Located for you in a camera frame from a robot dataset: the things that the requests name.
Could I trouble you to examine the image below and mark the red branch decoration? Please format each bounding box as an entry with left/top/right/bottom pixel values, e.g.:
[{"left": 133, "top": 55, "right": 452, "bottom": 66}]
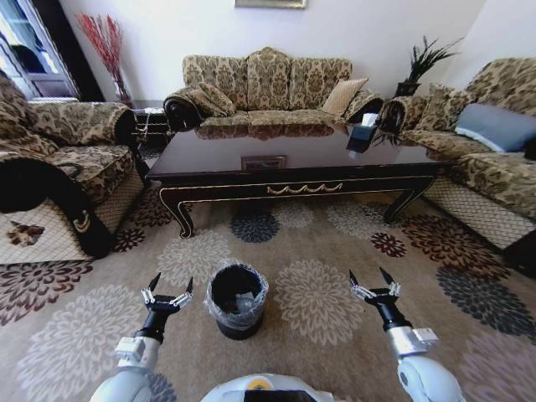
[{"left": 75, "top": 13, "right": 133, "bottom": 106}]

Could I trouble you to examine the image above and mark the dark wooden coffee table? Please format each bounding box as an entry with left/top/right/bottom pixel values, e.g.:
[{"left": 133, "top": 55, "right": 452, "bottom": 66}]
[{"left": 145, "top": 122, "right": 447, "bottom": 240}]

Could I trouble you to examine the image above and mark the patterned sofa with grey cushion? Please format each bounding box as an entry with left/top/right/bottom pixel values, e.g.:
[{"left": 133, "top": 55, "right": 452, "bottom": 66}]
[{"left": 379, "top": 57, "right": 536, "bottom": 277}]

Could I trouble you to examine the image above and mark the floral patterned carpet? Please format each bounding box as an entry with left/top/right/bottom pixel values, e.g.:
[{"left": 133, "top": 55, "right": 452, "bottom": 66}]
[{"left": 0, "top": 144, "right": 536, "bottom": 402}]

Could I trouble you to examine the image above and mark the patterned armchair with dark arm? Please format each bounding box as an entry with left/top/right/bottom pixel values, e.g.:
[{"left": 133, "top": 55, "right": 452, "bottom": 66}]
[{"left": 0, "top": 70, "right": 148, "bottom": 265}]

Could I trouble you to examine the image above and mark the patterned cushion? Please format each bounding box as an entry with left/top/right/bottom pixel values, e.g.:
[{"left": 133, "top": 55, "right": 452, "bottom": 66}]
[
  {"left": 197, "top": 81, "right": 238, "bottom": 117},
  {"left": 414, "top": 82, "right": 477, "bottom": 131}
]

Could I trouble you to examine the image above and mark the white robot front shell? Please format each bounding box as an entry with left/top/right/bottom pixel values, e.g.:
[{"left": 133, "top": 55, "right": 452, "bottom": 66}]
[{"left": 199, "top": 374, "right": 338, "bottom": 402}]

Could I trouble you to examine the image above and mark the black trash bin with liner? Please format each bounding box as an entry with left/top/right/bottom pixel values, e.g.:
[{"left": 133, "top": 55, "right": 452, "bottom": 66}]
[{"left": 203, "top": 259, "right": 268, "bottom": 341}]

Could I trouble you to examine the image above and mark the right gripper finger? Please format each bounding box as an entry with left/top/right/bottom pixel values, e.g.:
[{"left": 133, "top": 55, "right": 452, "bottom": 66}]
[
  {"left": 348, "top": 269, "right": 376, "bottom": 302},
  {"left": 379, "top": 266, "right": 402, "bottom": 299}
]

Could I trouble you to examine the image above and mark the beige square cushion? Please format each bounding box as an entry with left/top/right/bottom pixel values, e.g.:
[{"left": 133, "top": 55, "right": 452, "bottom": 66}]
[{"left": 321, "top": 77, "right": 369, "bottom": 117}]

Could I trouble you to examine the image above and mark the dark side table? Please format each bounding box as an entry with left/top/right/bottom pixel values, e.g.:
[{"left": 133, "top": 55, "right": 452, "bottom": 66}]
[{"left": 130, "top": 99, "right": 175, "bottom": 148}]

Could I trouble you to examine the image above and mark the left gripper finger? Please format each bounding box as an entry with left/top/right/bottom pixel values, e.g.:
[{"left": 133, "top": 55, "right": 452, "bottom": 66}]
[
  {"left": 141, "top": 272, "right": 162, "bottom": 306},
  {"left": 172, "top": 276, "right": 194, "bottom": 311}
]

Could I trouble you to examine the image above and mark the dark framed window door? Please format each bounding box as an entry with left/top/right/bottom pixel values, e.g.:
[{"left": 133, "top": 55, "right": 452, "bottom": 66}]
[{"left": 0, "top": 0, "right": 106, "bottom": 103}]

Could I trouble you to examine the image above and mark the grey cushion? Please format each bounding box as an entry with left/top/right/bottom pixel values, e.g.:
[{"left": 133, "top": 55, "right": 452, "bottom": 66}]
[{"left": 454, "top": 103, "right": 536, "bottom": 153}]

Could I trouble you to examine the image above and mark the patterned three-seat sofa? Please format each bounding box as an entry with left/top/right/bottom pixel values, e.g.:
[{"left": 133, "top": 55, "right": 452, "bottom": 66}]
[{"left": 162, "top": 46, "right": 384, "bottom": 134}]

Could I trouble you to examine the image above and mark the framed wall picture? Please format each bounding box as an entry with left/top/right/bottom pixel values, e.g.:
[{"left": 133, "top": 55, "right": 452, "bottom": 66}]
[{"left": 234, "top": 0, "right": 307, "bottom": 10}]

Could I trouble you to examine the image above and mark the dark feather plant in pot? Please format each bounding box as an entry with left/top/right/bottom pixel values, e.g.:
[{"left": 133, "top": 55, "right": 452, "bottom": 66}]
[{"left": 395, "top": 35, "right": 465, "bottom": 98}]

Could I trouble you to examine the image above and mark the black tissue box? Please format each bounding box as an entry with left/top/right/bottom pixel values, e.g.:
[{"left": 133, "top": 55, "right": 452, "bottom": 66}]
[{"left": 345, "top": 112, "right": 379, "bottom": 153}]

